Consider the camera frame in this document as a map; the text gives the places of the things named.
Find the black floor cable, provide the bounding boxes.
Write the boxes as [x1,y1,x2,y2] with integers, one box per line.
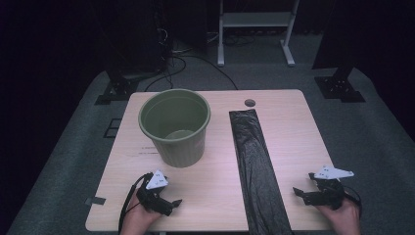
[144,54,239,93]

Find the white metal stand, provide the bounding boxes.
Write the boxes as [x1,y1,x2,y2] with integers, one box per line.
[216,0,300,68]

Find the grey tape piece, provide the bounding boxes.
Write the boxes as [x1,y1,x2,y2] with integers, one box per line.
[85,196,107,207]

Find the dark equipment cabinet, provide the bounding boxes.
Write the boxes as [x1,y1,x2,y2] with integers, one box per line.
[107,0,172,74]

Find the hand-held gripper cable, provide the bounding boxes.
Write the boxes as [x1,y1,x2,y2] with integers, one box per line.
[342,184,363,216]
[117,172,150,234]

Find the left hand-held gripper cable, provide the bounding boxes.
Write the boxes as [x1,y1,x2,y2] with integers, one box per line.
[117,172,150,234]

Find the right hand-held gripper cable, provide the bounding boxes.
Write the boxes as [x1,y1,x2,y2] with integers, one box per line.
[342,184,363,216]

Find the person's left hand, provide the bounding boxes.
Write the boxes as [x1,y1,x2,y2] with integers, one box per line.
[120,192,162,235]

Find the black metal stand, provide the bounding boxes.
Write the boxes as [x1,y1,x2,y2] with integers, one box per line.
[313,62,366,104]
[94,62,140,106]

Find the black plastic garbage bag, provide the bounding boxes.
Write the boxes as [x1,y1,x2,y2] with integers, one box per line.
[228,109,294,235]

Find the black floor tape square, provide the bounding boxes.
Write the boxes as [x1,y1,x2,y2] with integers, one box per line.
[103,117,122,139]

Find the person's right hand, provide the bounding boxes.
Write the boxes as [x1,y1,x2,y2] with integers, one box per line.
[315,197,362,235]

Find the green plastic trash bin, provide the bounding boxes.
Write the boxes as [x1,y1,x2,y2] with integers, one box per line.
[137,88,211,169]

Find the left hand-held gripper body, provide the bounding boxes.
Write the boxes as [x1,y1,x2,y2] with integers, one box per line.
[135,169,174,217]

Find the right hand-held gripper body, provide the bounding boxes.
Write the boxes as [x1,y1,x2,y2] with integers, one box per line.
[302,164,355,211]

